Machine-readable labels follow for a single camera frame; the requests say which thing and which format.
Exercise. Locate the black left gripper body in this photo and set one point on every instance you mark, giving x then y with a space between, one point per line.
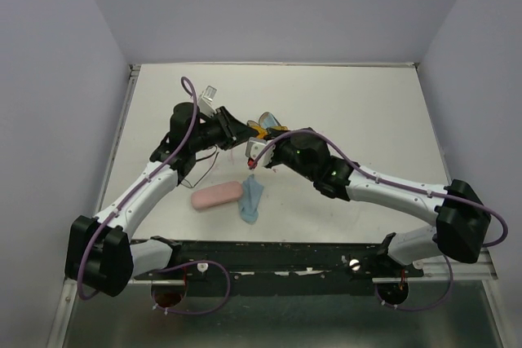
217 130

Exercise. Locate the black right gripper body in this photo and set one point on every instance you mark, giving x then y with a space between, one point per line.
284 154

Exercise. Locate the yellow transparent sunglasses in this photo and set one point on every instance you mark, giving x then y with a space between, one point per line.
270 132

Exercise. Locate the black glasses case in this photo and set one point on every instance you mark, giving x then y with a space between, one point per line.
252 123

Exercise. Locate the thin wire-frame glasses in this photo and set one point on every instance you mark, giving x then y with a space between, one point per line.
204 165

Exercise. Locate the pink glasses case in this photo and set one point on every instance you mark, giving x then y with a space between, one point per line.
216 195

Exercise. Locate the light blue cleaning cloth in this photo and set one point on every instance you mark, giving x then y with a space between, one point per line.
267 120

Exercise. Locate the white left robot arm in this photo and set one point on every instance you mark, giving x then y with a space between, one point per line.
100 254

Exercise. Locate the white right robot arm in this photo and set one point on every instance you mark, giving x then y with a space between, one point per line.
456 224

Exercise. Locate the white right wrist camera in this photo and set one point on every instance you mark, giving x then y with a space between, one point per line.
258 153

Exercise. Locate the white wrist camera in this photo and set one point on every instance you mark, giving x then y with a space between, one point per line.
258 153
205 101

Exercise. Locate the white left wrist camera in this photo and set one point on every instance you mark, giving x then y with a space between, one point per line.
205 101

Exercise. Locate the aluminium table frame rail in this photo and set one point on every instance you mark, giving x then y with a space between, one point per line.
121 121

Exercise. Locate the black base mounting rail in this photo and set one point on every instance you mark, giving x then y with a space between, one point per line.
265 269

